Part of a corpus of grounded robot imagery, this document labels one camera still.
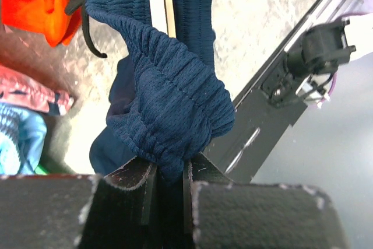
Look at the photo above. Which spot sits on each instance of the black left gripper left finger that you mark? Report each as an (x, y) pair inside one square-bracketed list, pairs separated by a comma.
[(81, 211)]

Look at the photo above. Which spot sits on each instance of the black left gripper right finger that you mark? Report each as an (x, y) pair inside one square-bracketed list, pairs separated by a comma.
[(219, 213)]

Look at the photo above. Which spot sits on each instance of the navy blue shorts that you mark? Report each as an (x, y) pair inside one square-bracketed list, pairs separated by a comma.
[(167, 103)]

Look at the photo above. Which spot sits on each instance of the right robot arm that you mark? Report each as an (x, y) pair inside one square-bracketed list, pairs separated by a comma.
[(326, 46)]

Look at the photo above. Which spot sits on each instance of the light blue shorts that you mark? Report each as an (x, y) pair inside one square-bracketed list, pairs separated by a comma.
[(22, 140)]

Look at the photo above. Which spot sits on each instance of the pink patterned shorts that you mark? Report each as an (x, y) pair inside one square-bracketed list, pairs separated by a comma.
[(18, 89)]

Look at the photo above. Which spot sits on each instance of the orange shorts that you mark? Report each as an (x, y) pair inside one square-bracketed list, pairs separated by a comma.
[(46, 17)]

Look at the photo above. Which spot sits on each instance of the green plastic tray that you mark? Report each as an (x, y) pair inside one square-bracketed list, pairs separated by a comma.
[(40, 170)]

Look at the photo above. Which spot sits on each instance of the black mounting base rail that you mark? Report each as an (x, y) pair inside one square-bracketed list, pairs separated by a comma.
[(273, 100)]

